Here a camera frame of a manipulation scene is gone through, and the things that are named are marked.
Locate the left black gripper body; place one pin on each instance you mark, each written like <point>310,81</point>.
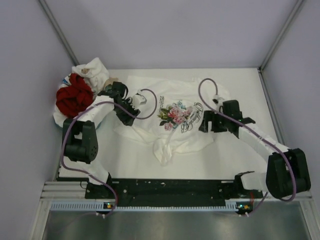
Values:
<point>123,103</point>

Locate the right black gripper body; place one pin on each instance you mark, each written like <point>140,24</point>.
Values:
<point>222,121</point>

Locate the white floral print t-shirt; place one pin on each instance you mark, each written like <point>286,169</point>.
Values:
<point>177,109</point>

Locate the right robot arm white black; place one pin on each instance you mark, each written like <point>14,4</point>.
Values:
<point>286,172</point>

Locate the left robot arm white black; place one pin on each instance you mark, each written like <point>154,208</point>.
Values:
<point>79,137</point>

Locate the white t-shirts in basket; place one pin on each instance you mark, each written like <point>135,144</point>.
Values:
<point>95,64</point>

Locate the tan cloth in basket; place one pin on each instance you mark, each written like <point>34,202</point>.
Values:
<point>97,79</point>

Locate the red t-shirt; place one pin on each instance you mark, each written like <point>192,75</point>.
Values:
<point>75,97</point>

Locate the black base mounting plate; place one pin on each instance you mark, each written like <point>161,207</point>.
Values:
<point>133,192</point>

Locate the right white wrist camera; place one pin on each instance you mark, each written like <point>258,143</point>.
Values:
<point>218,100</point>

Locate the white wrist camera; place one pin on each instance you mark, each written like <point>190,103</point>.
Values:
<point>218,100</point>
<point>138,100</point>

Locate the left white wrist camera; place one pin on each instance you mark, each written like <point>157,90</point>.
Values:
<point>138,100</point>

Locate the aluminium extrusion rail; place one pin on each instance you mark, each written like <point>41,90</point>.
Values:
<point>64,190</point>

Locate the left aluminium frame post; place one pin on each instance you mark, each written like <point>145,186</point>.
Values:
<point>58,31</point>

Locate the aluminium frame post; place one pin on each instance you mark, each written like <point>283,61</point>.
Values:
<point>294,13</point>
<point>58,31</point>

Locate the grey slotted cable duct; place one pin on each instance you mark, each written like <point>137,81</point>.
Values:
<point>100,206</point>

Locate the right aluminium frame post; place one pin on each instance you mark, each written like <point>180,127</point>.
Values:
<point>294,13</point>

